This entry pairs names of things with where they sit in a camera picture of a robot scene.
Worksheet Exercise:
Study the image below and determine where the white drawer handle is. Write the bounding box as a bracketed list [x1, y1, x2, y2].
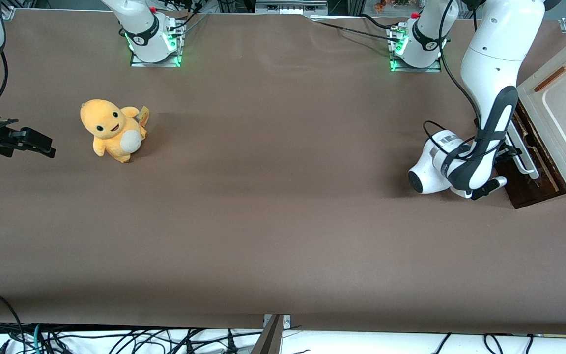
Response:
[505, 129, 540, 180]

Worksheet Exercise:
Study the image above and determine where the yellow plush toy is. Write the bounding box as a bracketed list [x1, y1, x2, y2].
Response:
[80, 99, 150, 163]

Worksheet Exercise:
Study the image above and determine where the silver metal rack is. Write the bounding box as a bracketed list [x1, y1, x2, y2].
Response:
[255, 0, 328, 15]

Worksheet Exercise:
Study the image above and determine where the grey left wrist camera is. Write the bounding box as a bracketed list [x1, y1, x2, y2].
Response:
[471, 176, 509, 201]

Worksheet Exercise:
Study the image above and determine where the brown wooden bar handle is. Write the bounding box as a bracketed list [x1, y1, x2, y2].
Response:
[534, 65, 566, 93]

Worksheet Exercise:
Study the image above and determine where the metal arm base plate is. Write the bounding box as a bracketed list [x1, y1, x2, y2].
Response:
[390, 27, 442, 73]
[130, 37, 183, 68]

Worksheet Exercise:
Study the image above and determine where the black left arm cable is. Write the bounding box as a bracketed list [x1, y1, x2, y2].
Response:
[423, 0, 509, 160]

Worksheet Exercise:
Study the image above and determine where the short black table cable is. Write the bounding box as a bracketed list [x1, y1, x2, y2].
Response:
[359, 14, 401, 31]

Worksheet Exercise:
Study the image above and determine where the teal cable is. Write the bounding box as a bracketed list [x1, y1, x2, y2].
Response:
[32, 324, 46, 354]

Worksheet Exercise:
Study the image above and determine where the black base cable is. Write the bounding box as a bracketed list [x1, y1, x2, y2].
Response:
[168, 0, 210, 37]

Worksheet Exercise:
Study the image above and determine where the long black table cable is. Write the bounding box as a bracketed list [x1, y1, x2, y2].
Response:
[310, 19, 404, 44]

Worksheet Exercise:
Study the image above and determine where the silver metal bracket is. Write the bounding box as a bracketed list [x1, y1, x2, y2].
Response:
[262, 314, 292, 329]

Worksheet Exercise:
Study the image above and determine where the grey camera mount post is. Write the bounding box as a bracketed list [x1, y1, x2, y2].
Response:
[251, 315, 284, 354]

